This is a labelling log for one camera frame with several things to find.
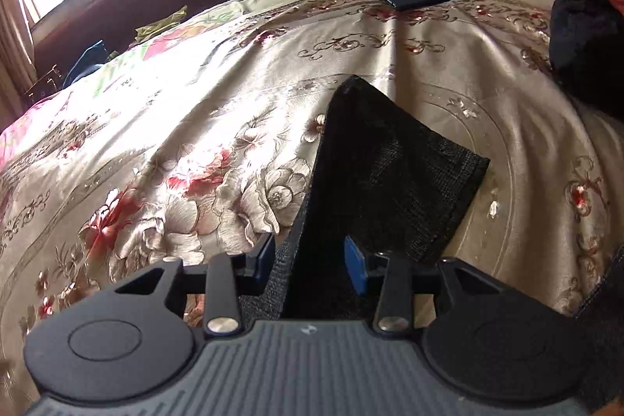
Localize dark grey knit pants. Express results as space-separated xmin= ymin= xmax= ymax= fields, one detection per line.
xmin=239 ymin=75 xmax=490 ymax=325

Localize floral satin bedspread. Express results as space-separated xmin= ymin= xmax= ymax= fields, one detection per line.
xmin=1 ymin=0 xmax=623 ymax=415

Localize left beige curtain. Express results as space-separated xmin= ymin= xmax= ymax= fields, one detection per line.
xmin=0 ymin=0 xmax=37 ymax=129

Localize blue object by bench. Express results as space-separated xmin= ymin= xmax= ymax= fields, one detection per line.
xmin=62 ymin=40 xmax=109 ymax=89

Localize maroon padded window bench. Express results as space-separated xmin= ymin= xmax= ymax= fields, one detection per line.
xmin=32 ymin=0 xmax=225 ymax=76

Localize black garment on bed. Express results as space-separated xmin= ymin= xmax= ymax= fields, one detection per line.
xmin=549 ymin=0 xmax=623 ymax=120

